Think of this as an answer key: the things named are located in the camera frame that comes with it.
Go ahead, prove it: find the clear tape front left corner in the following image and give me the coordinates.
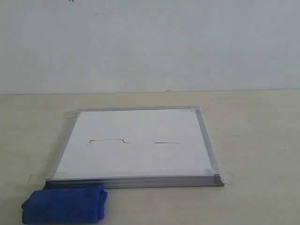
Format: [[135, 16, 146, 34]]
[[26, 172, 68, 186]]

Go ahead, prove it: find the clear tape front right corner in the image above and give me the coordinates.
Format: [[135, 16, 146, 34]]
[[205, 169, 234, 187]]

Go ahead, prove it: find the clear tape corner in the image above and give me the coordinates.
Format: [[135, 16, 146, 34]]
[[205, 169, 234, 187], [26, 172, 68, 186]]

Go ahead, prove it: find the blue microfibre cloth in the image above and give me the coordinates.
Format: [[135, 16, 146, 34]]
[[22, 186, 108, 225]]

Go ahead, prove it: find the white board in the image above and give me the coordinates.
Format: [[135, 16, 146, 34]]
[[45, 106, 224, 189]]

